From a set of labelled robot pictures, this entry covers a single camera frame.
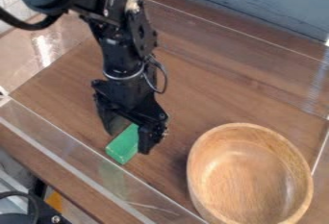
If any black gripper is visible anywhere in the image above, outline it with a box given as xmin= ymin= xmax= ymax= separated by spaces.
xmin=92 ymin=73 xmax=169 ymax=155

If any green rectangular block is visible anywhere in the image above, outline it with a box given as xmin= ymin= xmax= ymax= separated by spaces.
xmin=106 ymin=124 xmax=140 ymax=165

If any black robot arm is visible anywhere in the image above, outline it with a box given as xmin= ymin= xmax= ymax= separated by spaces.
xmin=0 ymin=0 xmax=169 ymax=154

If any brown wooden bowl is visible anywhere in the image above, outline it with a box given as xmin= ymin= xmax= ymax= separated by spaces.
xmin=187 ymin=123 xmax=314 ymax=224

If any black device lower left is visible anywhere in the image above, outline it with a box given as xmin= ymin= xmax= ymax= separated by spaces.
xmin=0 ymin=209 xmax=74 ymax=224

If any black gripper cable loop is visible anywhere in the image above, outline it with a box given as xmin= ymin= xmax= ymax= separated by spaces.
xmin=142 ymin=54 xmax=170 ymax=95

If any clear acrylic enclosure wall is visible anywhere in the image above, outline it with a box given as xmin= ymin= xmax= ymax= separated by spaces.
xmin=0 ymin=0 xmax=329 ymax=224

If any black cable lower left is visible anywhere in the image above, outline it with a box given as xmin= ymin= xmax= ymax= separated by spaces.
xmin=0 ymin=190 xmax=43 ymax=224

